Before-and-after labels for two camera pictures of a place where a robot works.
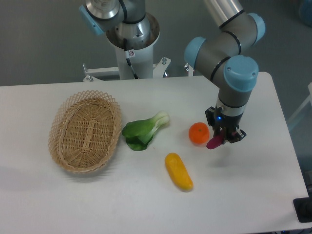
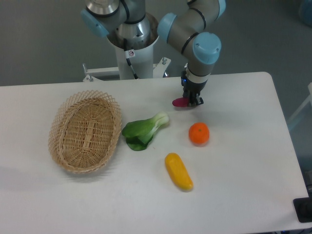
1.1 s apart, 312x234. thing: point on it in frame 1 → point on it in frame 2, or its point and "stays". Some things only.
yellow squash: x=179 y=172 stays
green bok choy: x=139 y=133 stays
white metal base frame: x=159 y=70 stays
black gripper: x=217 y=119 → x=189 y=86
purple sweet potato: x=215 y=142 → x=180 y=102
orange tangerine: x=199 y=133 stays
